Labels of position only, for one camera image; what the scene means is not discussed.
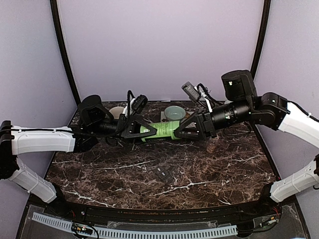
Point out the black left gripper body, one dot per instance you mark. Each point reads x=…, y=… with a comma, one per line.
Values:
x=123, y=120

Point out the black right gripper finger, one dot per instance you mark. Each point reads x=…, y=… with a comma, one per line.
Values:
x=191, y=132
x=195, y=120

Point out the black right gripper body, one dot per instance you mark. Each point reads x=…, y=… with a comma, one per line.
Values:
x=208, y=126

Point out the clear pill bottle green label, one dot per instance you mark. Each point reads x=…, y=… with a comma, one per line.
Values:
x=212, y=144

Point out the green labelled supplement bottle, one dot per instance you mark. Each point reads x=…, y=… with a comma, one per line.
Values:
x=165, y=131

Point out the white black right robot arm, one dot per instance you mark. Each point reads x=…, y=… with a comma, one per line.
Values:
x=271, y=110

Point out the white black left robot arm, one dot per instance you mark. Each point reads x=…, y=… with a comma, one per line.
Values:
x=95, y=122

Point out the white floral ceramic mug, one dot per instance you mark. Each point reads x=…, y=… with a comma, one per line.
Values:
x=116, y=112

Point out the light green ceramic bowl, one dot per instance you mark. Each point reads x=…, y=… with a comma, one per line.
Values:
x=173, y=113

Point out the square floral ceramic plate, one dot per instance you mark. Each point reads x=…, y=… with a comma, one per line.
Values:
x=164, y=115

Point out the white slotted cable duct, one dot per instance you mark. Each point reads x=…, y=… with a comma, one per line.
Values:
x=135, y=231

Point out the black right frame post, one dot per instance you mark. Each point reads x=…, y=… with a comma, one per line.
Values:
x=261, y=37

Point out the black frame post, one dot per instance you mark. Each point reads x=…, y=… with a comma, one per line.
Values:
x=63, y=50
x=261, y=37

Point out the black left frame post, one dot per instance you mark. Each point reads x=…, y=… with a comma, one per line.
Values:
x=63, y=50

